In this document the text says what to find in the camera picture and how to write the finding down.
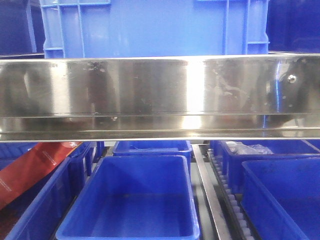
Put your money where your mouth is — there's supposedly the clear plastic bag in bin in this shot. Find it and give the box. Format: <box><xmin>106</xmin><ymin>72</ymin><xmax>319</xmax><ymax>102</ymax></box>
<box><xmin>225</xmin><ymin>141</ymin><xmax>274</xmax><ymax>155</ymax></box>

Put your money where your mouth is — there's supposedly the blue bin front left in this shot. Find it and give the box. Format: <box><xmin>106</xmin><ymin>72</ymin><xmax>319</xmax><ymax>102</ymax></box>
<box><xmin>0</xmin><ymin>141</ymin><xmax>100</xmax><ymax>240</ymax></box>

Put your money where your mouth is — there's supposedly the steel roller track rail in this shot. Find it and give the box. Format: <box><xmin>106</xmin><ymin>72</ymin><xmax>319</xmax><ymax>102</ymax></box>
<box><xmin>192</xmin><ymin>144</ymin><xmax>232</xmax><ymax>240</ymax></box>

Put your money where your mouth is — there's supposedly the dark blue crate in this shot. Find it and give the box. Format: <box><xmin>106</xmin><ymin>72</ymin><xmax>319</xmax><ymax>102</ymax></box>
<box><xmin>0</xmin><ymin>0</ymin><xmax>45</xmax><ymax>56</ymax></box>
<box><xmin>266</xmin><ymin>0</ymin><xmax>320</xmax><ymax>53</ymax></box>

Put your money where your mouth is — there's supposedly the blue bin rear centre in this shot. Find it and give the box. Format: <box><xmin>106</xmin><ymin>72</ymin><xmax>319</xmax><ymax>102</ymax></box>
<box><xmin>112</xmin><ymin>140</ymin><xmax>193</xmax><ymax>162</ymax></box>

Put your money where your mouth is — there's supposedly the large light blue crate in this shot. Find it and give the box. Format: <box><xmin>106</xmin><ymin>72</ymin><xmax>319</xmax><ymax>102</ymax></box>
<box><xmin>40</xmin><ymin>0</ymin><xmax>269</xmax><ymax>58</ymax></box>

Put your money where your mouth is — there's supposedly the stainless steel shelf beam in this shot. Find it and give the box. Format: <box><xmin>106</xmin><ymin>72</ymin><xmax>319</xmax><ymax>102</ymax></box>
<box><xmin>0</xmin><ymin>53</ymin><xmax>320</xmax><ymax>142</ymax></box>

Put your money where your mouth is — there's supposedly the dark blue crate upper left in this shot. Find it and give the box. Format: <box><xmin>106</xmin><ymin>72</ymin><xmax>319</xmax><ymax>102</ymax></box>
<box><xmin>0</xmin><ymin>0</ymin><xmax>45</xmax><ymax>56</ymax></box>

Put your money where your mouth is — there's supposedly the blue bin front right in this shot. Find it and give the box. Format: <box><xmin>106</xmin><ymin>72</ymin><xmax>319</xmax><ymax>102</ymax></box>
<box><xmin>241</xmin><ymin>158</ymin><xmax>320</xmax><ymax>240</ymax></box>

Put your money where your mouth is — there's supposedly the blue bin rear right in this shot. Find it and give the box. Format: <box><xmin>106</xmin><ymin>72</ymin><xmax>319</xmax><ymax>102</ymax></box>
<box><xmin>210</xmin><ymin>139</ymin><xmax>320</xmax><ymax>194</ymax></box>

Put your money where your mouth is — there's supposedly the blue bin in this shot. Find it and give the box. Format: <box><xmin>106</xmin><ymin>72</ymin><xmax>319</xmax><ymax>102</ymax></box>
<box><xmin>112</xmin><ymin>140</ymin><xmax>193</xmax><ymax>162</ymax></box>
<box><xmin>241</xmin><ymin>158</ymin><xmax>320</xmax><ymax>240</ymax></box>
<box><xmin>55</xmin><ymin>155</ymin><xmax>200</xmax><ymax>240</ymax></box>
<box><xmin>210</xmin><ymin>139</ymin><xmax>320</xmax><ymax>194</ymax></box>
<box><xmin>0</xmin><ymin>141</ymin><xmax>100</xmax><ymax>240</ymax></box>

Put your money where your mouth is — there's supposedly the red cardboard package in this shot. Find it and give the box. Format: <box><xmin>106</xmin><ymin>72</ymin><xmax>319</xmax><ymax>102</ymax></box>
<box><xmin>0</xmin><ymin>141</ymin><xmax>82</xmax><ymax>209</ymax></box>

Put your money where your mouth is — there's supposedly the dark blue crate upper right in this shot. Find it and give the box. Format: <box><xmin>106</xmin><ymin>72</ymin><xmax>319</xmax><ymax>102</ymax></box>
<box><xmin>266</xmin><ymin>0</ymin><xmax>320</xmax><ymax>53</ymax></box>

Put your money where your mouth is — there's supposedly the blue bin front centre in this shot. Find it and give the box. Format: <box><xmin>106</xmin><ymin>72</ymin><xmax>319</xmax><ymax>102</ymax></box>
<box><xmin>55</xmin><ymin>155</ymin><xmax>200</xmax><ymax>240</ymax></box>

